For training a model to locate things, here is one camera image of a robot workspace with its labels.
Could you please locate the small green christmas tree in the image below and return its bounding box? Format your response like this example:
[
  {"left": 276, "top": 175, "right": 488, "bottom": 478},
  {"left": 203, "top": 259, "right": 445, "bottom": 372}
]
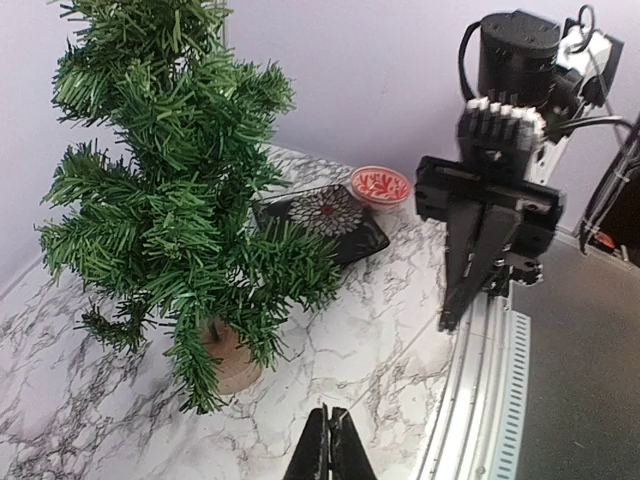
[{"left": 38, "top": 1, "right": 340, "bottom": 414}]

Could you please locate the black floral rectangular plate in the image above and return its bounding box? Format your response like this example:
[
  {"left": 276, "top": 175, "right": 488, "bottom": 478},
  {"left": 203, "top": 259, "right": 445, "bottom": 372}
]
[{"left": 252, "top": 184, "right": 390, "bottom": 267}]

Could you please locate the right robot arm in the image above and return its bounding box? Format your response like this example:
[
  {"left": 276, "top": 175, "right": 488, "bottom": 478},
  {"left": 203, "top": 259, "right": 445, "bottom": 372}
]
[{"left": 414, "top": 5, "right": 639, "bottom": 479}]

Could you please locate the red white patterned bowl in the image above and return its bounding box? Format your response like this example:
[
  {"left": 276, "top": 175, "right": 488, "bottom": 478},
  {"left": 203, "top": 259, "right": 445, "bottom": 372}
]
[{"left": 350, "top": 166, "right": 412, "bottom": 211}]

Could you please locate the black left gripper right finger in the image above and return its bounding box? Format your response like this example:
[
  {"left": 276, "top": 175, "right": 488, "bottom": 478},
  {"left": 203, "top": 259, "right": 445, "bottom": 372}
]
[{"left": 329, "top": 407, "right": 374, "bottom": 480}]

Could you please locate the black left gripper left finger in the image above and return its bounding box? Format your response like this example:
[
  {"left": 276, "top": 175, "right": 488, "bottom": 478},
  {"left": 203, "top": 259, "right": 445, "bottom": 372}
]
[{"left": 283, "top": 404, "right": 330, "bottom": 480}]

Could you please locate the aluminium front rail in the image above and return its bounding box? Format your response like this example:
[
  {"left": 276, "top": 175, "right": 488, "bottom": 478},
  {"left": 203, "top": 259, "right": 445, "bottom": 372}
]
[{"left": 413, "top": 293, "right": 531, "bottom": 480}]

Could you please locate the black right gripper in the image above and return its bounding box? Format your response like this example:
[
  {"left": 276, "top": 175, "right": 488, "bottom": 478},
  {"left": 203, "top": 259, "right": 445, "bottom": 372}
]
[{"left": 415, "top": 97, "right": 565, "bottom": 331}]

